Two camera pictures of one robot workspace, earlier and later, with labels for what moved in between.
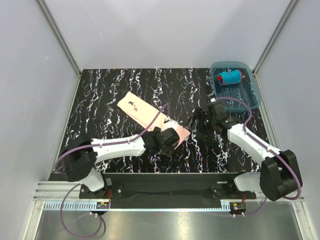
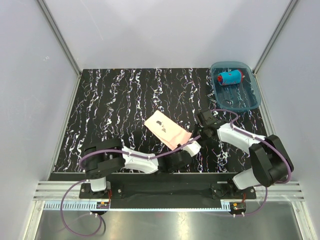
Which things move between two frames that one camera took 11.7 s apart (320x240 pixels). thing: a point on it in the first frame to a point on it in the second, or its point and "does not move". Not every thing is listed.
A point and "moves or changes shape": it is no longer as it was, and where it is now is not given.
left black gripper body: (167, 151) to (172, 153)
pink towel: (142, 114) moves or changes shape
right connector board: (237, 207) does not move
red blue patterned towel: (230, 77) does not move
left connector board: (102, 205) does not move
